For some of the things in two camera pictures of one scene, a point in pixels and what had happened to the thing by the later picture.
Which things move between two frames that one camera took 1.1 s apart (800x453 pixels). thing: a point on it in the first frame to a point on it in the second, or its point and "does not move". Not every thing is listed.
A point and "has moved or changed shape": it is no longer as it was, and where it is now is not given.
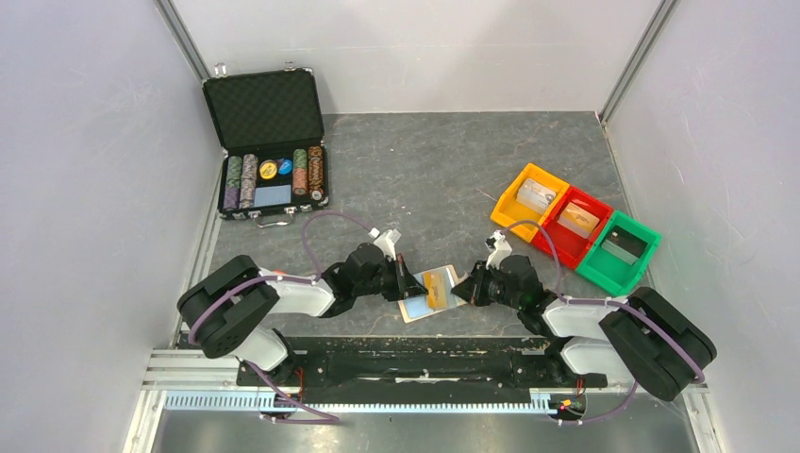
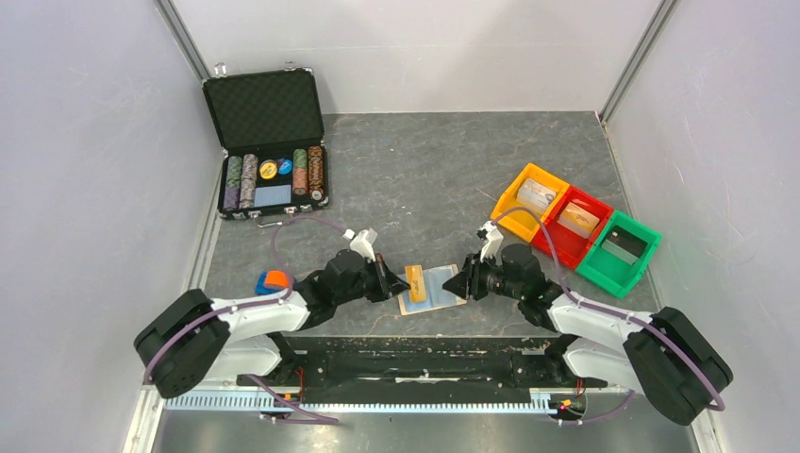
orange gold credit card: (436, 284) has moved or changed shape
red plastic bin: (573, 226) does not move
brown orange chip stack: (315, 172) does not move
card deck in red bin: (578, 220) does not move
